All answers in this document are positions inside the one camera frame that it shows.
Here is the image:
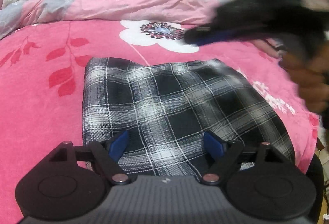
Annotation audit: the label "black white plaid pants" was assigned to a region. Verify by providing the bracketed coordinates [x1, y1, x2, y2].
[82, 57, 296, 177]

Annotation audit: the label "pink floral blanket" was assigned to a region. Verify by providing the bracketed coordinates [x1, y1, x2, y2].
[0, 18, 322, 224]

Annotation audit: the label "stack of folded clothes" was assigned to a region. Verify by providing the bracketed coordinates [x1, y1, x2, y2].
[238, 0, 288, 59]

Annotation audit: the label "person's right hand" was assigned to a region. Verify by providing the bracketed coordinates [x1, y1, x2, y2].
[279, 52, 329, 114]

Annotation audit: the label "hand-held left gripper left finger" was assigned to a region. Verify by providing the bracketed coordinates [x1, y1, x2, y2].
[47, 129, 130, 185]

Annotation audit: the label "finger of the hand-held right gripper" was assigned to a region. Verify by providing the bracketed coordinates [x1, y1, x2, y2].
[184, 26, 214, 44]
[197, 26, 273, 47]

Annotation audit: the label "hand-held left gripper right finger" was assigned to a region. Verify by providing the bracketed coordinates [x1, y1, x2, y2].
[200, 131, 284, 185]

